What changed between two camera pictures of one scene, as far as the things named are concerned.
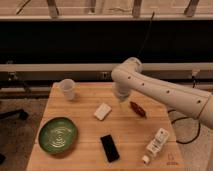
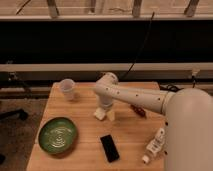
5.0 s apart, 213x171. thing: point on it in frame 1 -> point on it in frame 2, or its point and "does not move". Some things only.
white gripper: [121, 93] -> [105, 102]
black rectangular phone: [109, 148] does not move
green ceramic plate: [58, 135] does not move
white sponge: [102, 111] does not move
